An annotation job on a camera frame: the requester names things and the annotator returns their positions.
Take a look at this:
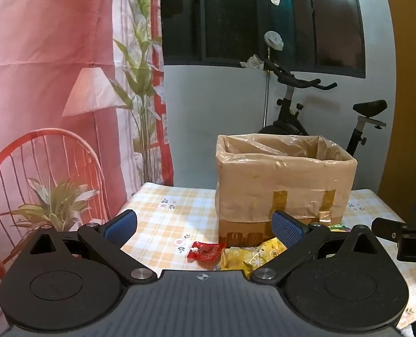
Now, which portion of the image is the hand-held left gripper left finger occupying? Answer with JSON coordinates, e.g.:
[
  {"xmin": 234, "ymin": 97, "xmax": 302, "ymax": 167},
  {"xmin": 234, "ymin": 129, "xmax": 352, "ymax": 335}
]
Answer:
[{"xmin": 27, "ymin": 209, "xmax": 158, "ymax": 286}]

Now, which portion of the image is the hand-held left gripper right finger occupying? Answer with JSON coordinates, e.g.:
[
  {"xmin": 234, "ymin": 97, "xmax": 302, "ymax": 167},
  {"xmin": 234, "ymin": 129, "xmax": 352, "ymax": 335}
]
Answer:
[{"xmin": 250, "ymin": 211, "xmax": 385, "ymax": 285}]

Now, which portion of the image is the cardboard box with plastic liner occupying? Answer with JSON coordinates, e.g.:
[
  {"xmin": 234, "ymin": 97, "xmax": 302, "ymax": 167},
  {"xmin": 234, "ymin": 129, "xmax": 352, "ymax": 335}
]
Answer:
[{"xmin": 215, "ymin": 133, "xmax": 358, "ymax": 248}]

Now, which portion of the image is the red snack packet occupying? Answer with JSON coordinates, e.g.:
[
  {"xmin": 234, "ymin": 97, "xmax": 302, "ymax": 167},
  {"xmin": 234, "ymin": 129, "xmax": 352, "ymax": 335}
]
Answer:
[{"xmin": 187, "ymin": 241, "xmax": 227, "ymax": 262}]

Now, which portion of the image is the pale yellow printed snack packet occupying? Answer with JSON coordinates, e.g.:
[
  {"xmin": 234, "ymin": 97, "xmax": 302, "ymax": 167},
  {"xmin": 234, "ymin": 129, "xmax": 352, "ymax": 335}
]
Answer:
[{"xmin": 220, "ymin": 237, "xmax": 288, "ymax": 279}]

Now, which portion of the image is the yellow checked tablecloth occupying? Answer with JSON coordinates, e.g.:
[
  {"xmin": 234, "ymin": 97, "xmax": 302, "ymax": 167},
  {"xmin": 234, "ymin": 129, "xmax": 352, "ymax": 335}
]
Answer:
[{"xmin": 118, "ymin": 182, "xmax": 416, "ymax": 335}]

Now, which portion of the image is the wooden door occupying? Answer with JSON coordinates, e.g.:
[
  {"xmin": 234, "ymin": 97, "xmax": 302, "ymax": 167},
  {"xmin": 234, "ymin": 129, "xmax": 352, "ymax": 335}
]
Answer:
[{"xmin": 378, "ymin": 0, "xmax": 416, "ymax": 226}]

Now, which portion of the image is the black exercise bike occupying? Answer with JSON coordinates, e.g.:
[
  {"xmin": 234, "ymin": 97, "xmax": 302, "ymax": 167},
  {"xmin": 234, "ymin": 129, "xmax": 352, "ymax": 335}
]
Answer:
[{"xmin": 241, "ymin": 54, "xmax": 388, "ymax": 159}]

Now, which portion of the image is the white crumpled cloth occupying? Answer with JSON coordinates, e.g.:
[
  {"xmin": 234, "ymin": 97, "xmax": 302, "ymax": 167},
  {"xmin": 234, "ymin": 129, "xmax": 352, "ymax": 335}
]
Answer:
[{"xmin": 239, "ymin": 55, "xmax": 265, "ymax": 70}]

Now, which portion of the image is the white cap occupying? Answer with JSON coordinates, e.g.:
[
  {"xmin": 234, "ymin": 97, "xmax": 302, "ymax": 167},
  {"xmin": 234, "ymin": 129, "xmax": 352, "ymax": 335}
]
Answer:
[{"xmin": 264, "ymin": 30, "xmax": 285, "ymax": 51}]

